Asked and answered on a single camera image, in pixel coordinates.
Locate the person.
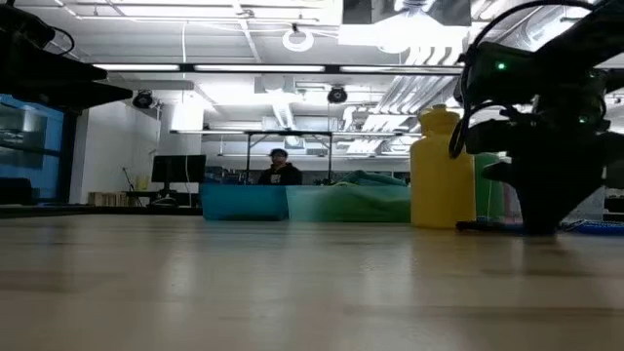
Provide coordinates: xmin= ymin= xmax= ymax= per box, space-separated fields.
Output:
xmin=256 ymin=147 xmax=304 ymax=187

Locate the teal microfibre towel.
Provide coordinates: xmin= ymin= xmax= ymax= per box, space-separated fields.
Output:
xmin=335 ymin=169 xmax=409 ymax=189

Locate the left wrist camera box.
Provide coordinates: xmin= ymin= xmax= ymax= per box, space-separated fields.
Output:
xmin=0 ymin=4 xmax=57 ymax=50

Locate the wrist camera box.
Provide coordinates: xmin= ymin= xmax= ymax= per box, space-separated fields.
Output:
xmin=0 ymin=4 xmax=57 ymax=50
xmin=466 ymin=40 xmax=543 ymax=104

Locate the black computer monitor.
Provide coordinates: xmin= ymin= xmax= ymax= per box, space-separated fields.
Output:
xmin=150 ymin=154 xmax=208 ymax=197

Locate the long ceiling light strip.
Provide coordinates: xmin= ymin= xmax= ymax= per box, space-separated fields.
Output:
xmin=91 ymin=61 xmax=464 ymax=77

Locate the black spiral wrist coil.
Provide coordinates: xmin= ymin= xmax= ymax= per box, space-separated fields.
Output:
xmin=454 ymin=219 xmax=528 ymax=233

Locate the teal translucent bin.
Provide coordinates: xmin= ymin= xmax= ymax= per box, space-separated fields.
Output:
xmin=284 ymin=184 xmax=413 ymax=224

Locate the magenta sports bottle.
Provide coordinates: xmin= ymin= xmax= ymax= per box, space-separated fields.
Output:
xmin=501 ymin=181 xmax=524 ymax=223

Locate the blue glass window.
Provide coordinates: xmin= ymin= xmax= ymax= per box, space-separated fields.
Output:
xmin=0 ymin=95 xmax=67 ymax=204

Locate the wooden box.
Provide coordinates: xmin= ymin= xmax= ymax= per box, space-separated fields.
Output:
xmin=87 ymin=190 xmax=130 ymax=207

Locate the white ring ceiling light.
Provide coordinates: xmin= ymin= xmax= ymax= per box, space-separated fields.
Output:
xmin=281 ymin=27 xmax=316 ymax=54

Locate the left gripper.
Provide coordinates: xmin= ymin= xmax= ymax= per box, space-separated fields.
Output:
xmin=0 ymin=45 xmax=135 ymax=111

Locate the yellow sports bottle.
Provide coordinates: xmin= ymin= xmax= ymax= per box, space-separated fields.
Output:
xmin=409 ymin=102 xmax=479 ymax=230

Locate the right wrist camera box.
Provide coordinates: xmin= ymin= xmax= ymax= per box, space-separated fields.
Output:
xmin=466 ymin=40 xmax=543 ymax=104

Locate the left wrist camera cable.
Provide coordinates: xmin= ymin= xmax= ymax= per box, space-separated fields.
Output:
xmin=47 ymin=25 xmax=76 ymax=58

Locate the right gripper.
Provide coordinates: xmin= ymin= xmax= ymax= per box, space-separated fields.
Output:
xmin=464 ymin=71 xmax=611 ymax=236

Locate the blue spiral wrist coil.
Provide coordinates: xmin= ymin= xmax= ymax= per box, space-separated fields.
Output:
xmin=560 ymin=218 xmax=624 ymax=237

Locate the green sports bottle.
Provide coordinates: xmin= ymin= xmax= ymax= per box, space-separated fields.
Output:
xmin=473 ymin=151 xmax=506 ymax=223

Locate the blue plastic bin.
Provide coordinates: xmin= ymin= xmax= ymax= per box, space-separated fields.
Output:
xmin=199 ymin=183 xmax=291 ymax=222

